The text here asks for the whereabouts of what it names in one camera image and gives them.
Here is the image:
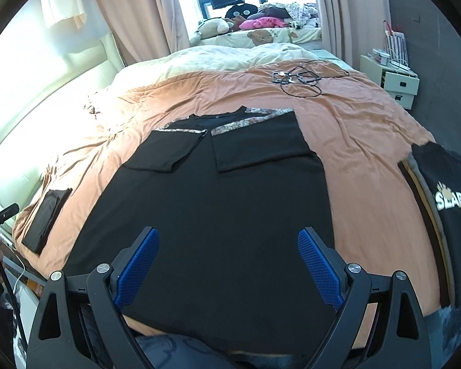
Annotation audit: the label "beige right curtain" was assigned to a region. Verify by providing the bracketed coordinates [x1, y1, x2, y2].
[316, 0, 391, 69]

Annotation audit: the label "cream upholstered headboard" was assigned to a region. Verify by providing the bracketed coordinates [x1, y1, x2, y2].
[0, 34, 124, 210]

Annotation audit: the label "beige curtain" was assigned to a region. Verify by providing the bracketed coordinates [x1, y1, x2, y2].
[96, 0, 190, 64]
[316, 0, 391, 69]

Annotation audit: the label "white bedside drawer cabinet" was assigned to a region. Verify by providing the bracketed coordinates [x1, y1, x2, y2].
[360, 55, 420, 110]

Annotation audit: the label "black plush toy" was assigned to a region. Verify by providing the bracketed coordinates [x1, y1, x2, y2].
[225, 2, 258, 19]

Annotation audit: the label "orange bed blanket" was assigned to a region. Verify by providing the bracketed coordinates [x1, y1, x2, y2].
[12, 61, 440, 316]

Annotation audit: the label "black t-shirt with patterned trim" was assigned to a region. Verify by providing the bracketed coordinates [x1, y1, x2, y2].
[64, 107, 334, 358]

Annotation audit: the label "cream teddy bear plush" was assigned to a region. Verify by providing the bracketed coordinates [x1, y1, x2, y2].
[190, 18, 233, 47]

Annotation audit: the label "folded black garment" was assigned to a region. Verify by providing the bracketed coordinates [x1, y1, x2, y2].
[21, 188, 72, 254]

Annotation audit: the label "beige left curtain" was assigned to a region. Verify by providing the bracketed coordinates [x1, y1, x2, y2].
[96, 0, 190, 64]

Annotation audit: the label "cream bed blanket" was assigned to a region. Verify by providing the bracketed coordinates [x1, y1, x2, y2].
[111, 42, 351, 89]

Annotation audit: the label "black cables on bed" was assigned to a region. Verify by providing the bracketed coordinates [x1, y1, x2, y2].
[272, 60, 351, 99]

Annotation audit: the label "black printed shirt stack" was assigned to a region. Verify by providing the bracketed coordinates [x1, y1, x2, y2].
[398, 142, 461, 308]

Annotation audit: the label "striped paper bag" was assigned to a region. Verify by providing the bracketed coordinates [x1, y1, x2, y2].
[383, 21, 409, 67]

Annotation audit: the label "pink plush toy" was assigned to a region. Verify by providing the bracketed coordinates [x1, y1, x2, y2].
[239, 17, 287, 30]

